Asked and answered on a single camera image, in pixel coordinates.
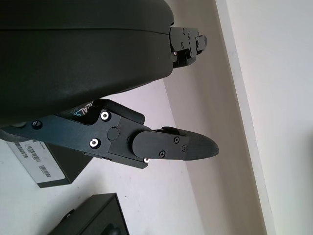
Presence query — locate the black camera box base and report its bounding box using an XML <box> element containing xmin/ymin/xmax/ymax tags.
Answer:
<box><xmin>52</xmin><ymin>192</ymin><xmax>130</xmax><ymax>235</ymax></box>

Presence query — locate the black RealSense camera box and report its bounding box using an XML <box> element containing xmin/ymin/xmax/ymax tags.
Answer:
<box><xmin>6</xmin><ymin>100</ymin><xmax>98</xmax><ymax>189</ymax></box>

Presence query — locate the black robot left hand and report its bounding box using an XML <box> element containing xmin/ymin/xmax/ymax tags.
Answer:
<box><xmin>0</xmin><ymin>0</ymin><xmax>220</xmax><ymax>170</ymax></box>

